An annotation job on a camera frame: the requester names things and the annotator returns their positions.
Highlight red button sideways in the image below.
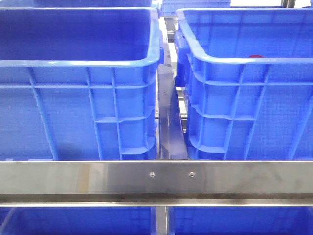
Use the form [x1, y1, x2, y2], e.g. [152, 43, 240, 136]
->
[249, 54, 265, 58]

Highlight left blue plastic bin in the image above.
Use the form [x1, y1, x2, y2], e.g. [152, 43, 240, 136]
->
[0, 7, 164, 161]

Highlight blue plastic bin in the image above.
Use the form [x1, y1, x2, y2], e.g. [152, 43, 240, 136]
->
[0, 7, 164, 161]
[175, 8, 313, 161]

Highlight right blue plastic bin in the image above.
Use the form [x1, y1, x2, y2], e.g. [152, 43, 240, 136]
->
[175, 8, 313, 161]

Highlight lower right blue bin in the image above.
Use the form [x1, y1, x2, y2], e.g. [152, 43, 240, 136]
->
[170, 207, 313, 235]

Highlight rear right blue bin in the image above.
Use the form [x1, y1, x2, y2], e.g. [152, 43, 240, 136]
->
[161, 0, 231, 16]

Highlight rear left blue bin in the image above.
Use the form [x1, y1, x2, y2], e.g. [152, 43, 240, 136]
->
[34, 0, 159, 8]

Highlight lower left blue bin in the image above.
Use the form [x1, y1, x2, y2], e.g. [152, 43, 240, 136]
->
[0, 207, 157, 235]

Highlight steel centre divider rail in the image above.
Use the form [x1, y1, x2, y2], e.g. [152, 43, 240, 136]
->
[157, 64, 188, 160]

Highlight steel rack front rail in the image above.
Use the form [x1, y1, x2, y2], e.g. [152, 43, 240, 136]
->
[0, 160, 313, 207]

